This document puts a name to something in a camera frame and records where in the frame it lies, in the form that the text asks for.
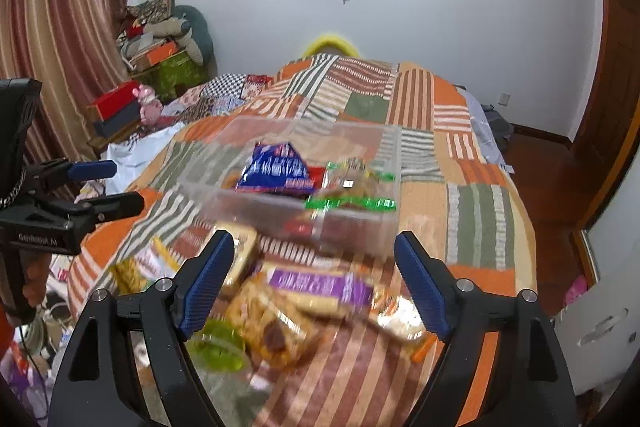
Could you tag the orange edged snack packet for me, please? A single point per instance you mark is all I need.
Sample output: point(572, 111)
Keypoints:
point(400, 312)

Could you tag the clear packet of fried snacks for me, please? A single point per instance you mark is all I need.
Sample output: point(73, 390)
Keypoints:
point(272, 319)

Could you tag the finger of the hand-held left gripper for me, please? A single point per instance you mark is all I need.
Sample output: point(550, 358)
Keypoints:
point(92, 169)
point(117, 205)

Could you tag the yellow striped snack packet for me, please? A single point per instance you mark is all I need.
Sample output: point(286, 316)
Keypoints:
point(131, 274)

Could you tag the white cabinet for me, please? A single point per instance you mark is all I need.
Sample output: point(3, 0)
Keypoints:
point(602, 302)

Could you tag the wooden door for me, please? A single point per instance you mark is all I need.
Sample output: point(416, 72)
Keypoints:
point(607, 82)

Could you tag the red and grey box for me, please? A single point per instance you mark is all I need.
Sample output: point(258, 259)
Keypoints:
point(115, 109)

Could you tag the person's left hand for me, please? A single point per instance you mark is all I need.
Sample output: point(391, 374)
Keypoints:
point(37, 279)

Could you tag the green-edged snack packet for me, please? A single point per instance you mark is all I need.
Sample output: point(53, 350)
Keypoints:
point(352, 187)

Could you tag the patchwork striped blanket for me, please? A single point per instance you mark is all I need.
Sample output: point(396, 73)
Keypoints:
point(400, 147)

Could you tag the white cloth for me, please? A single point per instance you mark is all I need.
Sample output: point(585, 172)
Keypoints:
point(135, 154)

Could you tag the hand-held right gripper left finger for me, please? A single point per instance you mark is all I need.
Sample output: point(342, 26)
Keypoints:
point(207, 287)

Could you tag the pile of cushions and boxes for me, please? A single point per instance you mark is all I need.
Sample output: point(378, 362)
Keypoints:
point(162, 39)

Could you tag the striped curtain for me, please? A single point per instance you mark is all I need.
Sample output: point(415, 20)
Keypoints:
point(60, 37)

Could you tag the green-end snack packet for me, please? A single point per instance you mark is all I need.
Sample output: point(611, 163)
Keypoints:
point(220, 347)

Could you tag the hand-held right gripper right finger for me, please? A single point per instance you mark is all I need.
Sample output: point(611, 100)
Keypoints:
point(422, 287)

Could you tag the clear plastic storage box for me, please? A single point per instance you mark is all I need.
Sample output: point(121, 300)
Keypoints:
point(320, 177)

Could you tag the pink plush toy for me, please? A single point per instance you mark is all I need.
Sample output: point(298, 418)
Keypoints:
point(147, 104)

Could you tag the purple label snack packet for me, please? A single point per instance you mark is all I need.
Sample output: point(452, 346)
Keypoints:
point(320, 289)

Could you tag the yellow round object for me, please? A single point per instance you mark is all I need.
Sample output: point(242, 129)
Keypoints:
point(332, 46)

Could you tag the brown bread packet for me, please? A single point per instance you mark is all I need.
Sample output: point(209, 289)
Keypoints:
point(243, 254)

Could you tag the blue snack bag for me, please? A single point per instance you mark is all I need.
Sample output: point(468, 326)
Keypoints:
point(274, 169)

